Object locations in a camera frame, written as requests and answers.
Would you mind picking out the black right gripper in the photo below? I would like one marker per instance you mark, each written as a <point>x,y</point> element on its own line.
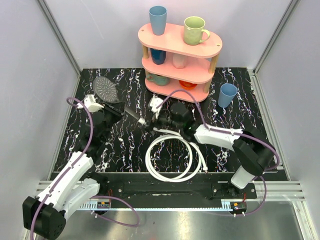
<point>157,121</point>

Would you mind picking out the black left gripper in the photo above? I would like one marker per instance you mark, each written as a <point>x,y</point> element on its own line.
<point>109,109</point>

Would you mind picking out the grey shower head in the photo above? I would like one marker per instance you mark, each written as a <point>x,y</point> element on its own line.
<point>106,91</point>

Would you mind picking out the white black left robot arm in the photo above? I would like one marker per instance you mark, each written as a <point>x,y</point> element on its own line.
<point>47,213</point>

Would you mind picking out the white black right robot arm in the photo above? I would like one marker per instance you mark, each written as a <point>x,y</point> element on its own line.
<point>251,147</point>

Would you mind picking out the teal ceramic mug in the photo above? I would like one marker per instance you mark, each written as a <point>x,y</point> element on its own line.
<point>159,80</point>

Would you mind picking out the orange bowl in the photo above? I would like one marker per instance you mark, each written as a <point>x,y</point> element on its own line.
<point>187,85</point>

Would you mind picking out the pink three-tier shelf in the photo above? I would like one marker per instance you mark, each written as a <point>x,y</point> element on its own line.
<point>174,67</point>

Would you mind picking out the pink faceted cup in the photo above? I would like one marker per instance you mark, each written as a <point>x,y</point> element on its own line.
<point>179,61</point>

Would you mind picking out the dark blue cup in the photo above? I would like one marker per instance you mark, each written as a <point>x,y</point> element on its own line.
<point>158,56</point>

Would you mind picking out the blue cup on table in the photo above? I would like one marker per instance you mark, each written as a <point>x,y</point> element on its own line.
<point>227,93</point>

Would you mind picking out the green mug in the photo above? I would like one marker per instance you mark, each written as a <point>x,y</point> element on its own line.
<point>194,32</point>

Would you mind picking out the blue cup on shelf top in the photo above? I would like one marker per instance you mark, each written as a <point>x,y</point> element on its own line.
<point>158,19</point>

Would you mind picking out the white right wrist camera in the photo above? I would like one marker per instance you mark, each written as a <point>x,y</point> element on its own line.
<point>155,106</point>

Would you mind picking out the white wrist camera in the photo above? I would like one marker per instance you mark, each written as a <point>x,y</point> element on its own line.
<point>155,106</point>
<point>90,103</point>

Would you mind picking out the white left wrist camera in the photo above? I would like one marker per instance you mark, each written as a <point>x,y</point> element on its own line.
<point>90,103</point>

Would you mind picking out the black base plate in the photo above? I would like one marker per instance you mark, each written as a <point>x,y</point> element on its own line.
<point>202,192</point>

